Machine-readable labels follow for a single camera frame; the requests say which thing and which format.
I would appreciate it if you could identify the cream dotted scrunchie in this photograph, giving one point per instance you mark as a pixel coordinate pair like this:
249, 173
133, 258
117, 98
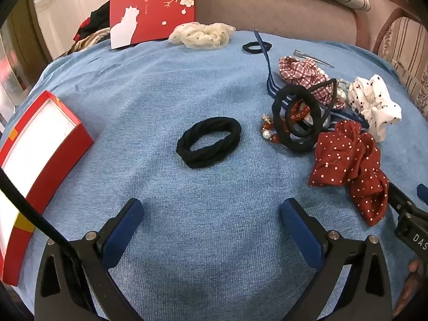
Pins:
194, 35

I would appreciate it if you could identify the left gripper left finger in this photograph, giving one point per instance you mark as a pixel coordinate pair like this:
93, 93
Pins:
84, 290

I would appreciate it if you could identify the striped chair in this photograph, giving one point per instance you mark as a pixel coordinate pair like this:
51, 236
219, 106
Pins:
398, 36

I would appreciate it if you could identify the pile of dark clothes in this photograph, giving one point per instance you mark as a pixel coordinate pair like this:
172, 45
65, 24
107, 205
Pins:
92, 30

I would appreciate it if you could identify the black elastic with gold clasp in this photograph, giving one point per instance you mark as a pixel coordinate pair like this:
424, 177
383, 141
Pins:
311, 129

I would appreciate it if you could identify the red plaid scrunchie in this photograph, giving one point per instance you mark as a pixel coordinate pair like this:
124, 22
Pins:
306, 73

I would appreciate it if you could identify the right hand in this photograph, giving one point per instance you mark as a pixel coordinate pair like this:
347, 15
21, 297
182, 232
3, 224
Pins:
414, 282

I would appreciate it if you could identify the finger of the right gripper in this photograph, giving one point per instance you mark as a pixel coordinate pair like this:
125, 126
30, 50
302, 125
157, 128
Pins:
422, 192

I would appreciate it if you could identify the red tray box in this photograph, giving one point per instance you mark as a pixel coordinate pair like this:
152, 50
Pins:
38, 154

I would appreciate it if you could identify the silver hair clip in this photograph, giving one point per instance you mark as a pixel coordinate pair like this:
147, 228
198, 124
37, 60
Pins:
303, 55

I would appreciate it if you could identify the white black-dotted scrunchie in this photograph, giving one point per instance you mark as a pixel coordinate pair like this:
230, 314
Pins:
370, 97

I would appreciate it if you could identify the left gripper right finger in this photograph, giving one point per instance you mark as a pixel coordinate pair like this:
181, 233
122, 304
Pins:
366, 294

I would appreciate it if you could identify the blue table cloth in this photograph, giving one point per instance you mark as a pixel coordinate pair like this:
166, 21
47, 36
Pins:
180, 130

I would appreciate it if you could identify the red box lid with cat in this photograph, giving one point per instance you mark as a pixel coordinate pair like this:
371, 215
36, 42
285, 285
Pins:
136, 21

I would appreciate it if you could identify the red white-dotted scrunchie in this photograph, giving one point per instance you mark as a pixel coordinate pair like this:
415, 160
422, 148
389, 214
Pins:
349, 157

